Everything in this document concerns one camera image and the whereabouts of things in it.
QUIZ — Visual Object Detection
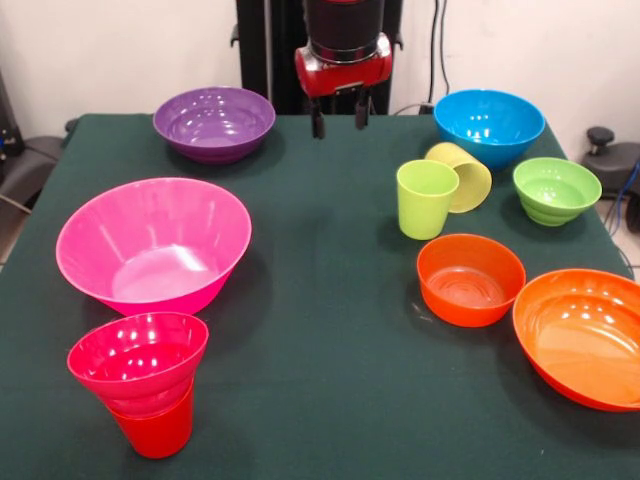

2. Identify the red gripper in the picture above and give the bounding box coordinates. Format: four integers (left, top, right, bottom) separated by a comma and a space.
293, 33, 394, 140

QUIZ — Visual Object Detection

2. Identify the yellow cup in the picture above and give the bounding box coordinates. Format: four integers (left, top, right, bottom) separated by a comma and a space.
424, 141, 493, 215

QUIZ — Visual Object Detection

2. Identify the large magenta bowl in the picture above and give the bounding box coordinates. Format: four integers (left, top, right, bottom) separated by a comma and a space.
55, 176, 253, 317

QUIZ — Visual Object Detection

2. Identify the small orange bowl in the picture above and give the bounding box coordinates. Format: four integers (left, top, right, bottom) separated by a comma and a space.
416, 233, 527, 329

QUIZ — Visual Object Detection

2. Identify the small crimson pink bowl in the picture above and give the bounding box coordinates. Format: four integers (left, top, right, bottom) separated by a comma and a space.
66, 311, 210, 419

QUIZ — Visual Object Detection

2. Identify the red cup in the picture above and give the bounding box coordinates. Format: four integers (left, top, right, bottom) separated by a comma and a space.
107, 377, 195, 460

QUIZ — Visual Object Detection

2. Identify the black robot column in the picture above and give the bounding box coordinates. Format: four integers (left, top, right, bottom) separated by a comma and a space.
232, 0, 404, 115

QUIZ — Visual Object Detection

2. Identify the purple bowl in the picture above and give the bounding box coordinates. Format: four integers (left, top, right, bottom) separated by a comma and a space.
152, 86, 277, 165

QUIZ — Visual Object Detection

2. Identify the lime green cup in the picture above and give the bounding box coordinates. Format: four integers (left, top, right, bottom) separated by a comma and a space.
395, 159, 460, 241

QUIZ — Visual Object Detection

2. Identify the blue bowl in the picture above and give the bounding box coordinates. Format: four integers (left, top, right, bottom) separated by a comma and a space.
432, 88, 547, 172

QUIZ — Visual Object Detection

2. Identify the small green bowl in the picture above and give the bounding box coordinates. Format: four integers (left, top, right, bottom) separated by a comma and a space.
512, 156, 604, 228

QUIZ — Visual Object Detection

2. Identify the dark green tablecloth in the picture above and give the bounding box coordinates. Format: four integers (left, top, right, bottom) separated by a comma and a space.
0, 113, 640, 480

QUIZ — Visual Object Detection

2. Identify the black equipment box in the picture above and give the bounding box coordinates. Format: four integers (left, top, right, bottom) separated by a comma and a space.
0, 69, 24, 166

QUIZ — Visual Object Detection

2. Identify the large orange bowl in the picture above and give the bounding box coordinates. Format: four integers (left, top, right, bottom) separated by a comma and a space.
512, 268, 640, 414

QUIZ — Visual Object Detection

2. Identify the black wall cable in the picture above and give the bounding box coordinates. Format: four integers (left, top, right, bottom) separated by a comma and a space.
428, 0, 451, 109

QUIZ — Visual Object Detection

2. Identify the blue cable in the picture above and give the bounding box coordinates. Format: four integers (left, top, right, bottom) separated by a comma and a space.
604, 159, 640, 236

